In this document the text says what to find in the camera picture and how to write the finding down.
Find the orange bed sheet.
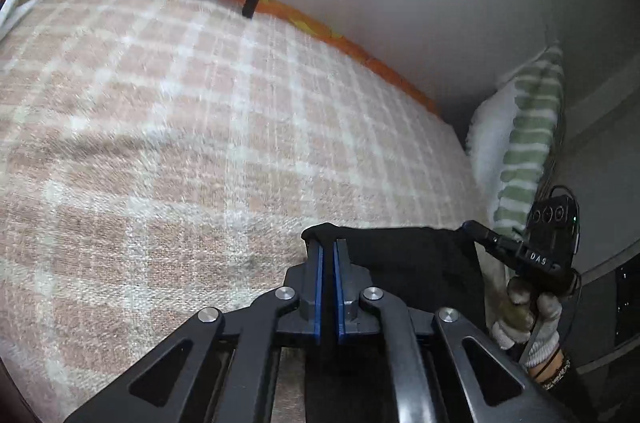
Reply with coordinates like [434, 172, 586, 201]
[42, 0, 441, 116]

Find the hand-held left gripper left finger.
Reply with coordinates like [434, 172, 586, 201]
[62, 238, 326, 423]

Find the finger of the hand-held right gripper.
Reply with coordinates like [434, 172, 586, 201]
[461, 220, 525, 256]

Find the green striped white towel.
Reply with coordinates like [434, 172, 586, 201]
[465, 44, 568, 334]

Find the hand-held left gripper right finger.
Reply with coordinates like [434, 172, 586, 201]
[334, 239, 576, 423]

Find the black t-shirt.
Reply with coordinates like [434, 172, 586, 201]
[302, 223, 490, 423]

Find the person's right hand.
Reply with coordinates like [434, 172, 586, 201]
[491, 275, 563, 366]

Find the person's right forearm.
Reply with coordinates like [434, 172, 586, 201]
[525, 348, 608, 423]

